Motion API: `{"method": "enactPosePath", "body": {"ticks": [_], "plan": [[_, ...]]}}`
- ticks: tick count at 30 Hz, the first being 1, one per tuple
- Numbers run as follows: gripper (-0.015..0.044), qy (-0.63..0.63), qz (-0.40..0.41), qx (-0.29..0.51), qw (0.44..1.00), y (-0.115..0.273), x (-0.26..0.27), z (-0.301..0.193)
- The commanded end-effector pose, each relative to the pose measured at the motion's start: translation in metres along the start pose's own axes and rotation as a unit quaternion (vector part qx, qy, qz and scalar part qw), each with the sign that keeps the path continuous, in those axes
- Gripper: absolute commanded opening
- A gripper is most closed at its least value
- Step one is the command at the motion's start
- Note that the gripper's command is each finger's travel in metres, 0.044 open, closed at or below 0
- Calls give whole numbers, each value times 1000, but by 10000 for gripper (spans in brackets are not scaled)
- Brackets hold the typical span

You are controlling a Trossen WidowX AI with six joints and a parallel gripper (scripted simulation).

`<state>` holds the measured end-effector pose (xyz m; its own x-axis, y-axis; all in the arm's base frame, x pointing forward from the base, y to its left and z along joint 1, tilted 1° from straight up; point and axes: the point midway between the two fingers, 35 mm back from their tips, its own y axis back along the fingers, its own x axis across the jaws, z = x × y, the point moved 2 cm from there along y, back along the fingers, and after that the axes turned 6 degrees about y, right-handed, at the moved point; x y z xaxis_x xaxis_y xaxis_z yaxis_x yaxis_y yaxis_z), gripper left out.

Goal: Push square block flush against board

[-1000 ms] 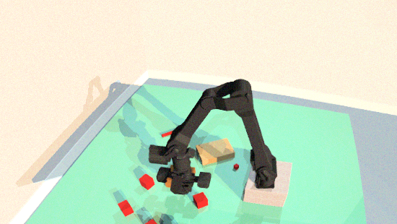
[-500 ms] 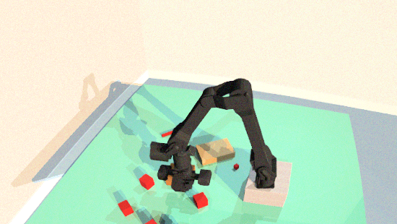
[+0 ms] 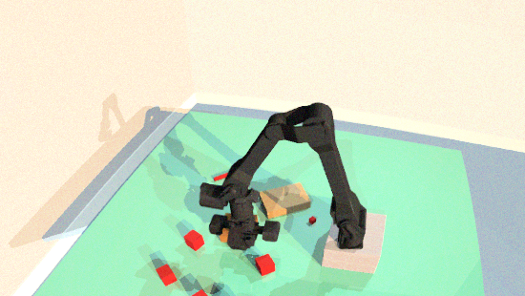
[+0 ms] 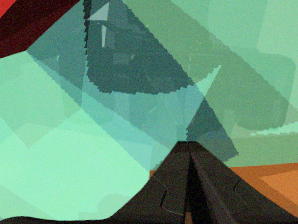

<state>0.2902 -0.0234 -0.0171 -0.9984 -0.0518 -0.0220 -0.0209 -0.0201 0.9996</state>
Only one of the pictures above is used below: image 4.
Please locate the orange-brown square block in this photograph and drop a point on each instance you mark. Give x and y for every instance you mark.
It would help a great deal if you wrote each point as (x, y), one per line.
(278, 182)

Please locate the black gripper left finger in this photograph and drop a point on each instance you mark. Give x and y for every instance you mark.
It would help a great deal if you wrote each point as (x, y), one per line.
(160, 201)

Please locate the red square block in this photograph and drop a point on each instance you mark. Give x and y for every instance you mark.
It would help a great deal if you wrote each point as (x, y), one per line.
(24, 21)

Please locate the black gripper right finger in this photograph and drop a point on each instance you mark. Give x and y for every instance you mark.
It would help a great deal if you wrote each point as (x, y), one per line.
(218, 196)

